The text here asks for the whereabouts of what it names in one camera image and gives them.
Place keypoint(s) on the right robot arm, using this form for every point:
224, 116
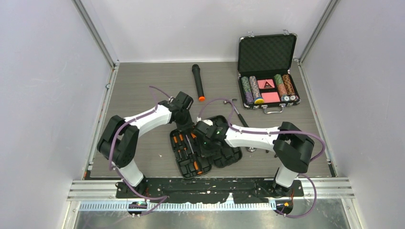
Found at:
292, 146

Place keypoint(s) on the orange handled screwdriver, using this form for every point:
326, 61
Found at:
192, 143

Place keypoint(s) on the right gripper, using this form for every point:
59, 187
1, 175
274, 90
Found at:
206, 152

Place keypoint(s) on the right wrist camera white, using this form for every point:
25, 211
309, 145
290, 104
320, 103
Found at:
207, 121

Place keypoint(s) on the black tool kit case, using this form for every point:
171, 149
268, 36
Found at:
202, 157

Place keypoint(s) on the small orange black screwdriver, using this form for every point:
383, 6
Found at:
177, 146

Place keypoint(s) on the small round bit holder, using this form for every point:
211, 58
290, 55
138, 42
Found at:
251, 149

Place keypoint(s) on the open poker chip case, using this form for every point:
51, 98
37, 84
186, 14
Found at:
263, 71

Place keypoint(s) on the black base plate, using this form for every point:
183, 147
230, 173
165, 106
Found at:
209, 190

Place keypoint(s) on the thin orange black screwdriver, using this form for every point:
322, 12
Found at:
183, 145

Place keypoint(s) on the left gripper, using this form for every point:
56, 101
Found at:
190, 124

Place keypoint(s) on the claw hammer black handle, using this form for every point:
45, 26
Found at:
242, 120

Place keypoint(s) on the black microphone orange end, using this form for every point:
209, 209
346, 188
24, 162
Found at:
196, 71

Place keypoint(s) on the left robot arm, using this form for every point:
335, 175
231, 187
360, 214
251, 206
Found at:
119, 139

